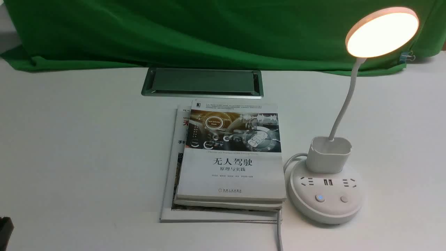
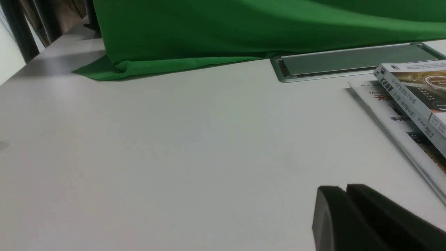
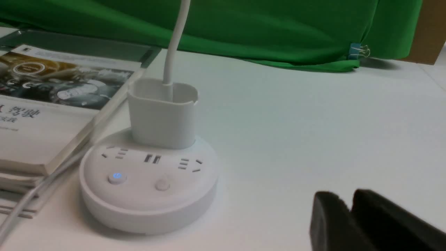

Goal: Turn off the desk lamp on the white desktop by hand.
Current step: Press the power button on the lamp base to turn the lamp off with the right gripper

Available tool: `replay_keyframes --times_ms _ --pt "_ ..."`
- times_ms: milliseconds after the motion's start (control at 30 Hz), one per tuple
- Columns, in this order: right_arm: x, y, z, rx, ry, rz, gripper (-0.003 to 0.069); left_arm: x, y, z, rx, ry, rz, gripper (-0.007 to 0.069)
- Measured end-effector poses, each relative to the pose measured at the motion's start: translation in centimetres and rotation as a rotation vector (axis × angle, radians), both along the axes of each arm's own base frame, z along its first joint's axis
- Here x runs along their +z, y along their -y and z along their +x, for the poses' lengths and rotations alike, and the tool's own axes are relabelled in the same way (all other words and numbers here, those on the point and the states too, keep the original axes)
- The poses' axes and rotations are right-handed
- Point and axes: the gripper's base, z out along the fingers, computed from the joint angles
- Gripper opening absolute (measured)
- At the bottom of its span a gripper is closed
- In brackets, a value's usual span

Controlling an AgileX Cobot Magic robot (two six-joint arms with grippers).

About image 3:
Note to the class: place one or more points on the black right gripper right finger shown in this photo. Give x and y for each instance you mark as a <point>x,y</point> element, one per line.
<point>390,227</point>

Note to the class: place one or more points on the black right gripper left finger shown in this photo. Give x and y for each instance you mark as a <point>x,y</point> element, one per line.
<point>333,228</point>

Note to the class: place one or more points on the white round desk lamp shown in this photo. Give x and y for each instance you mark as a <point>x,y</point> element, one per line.
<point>156,176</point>

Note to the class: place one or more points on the blue binder clip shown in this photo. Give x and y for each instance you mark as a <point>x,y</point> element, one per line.
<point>357,50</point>

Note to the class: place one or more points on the green backdrop cloth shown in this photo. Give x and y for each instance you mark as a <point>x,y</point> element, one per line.
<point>312,35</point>

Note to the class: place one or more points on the white self-driving textbook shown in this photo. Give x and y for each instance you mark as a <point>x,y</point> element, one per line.
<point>51,102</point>

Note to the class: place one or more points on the middle white book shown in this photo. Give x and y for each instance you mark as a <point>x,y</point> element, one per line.
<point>21,182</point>

